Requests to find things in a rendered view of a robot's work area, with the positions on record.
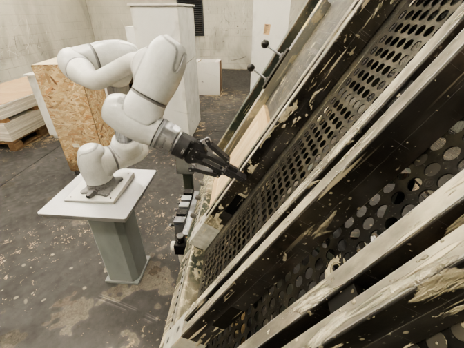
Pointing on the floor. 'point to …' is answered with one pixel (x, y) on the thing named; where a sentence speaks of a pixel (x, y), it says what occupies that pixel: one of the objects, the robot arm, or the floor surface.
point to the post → (188, 181)
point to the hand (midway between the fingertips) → (235, 173)
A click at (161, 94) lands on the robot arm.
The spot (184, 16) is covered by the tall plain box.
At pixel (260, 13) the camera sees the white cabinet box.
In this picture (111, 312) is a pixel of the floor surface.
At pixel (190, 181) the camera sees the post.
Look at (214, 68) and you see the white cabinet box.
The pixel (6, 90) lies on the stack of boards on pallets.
